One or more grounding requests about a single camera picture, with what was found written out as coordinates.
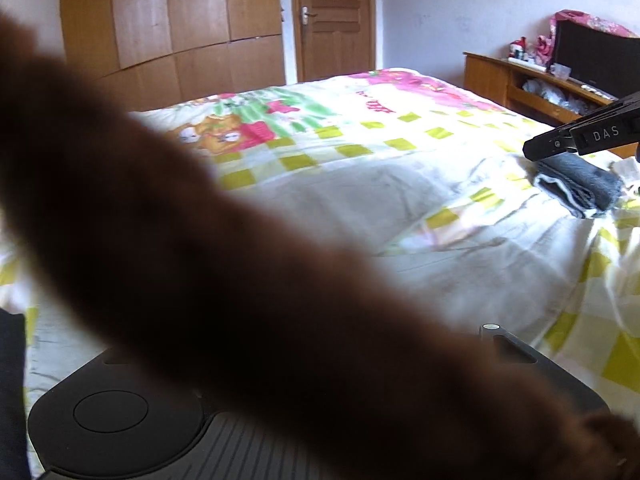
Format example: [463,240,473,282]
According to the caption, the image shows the light grey-green pants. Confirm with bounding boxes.
[22,161,452,411]

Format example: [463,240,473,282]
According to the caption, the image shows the wooden side cabinet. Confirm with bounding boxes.
[463,53,639,156]

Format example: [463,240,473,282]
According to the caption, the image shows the dark grey folded pants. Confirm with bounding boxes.
[534,153,624,219]

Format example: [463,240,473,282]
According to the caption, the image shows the black television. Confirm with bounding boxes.
[551,21,640,98]

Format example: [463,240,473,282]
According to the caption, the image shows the colourful checkered bed sheet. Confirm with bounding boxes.
[0,66,640,476]

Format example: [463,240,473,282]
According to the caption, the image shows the wooden door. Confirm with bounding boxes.
[292,0,376,81]

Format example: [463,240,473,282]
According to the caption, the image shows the brown furry lens obstruction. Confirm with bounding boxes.
[1,18,639,479]

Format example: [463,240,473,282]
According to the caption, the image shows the wooden wardrobe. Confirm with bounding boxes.
[60,0,285,110]

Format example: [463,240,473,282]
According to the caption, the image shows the black folded garment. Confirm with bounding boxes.
[0,310,32,480]

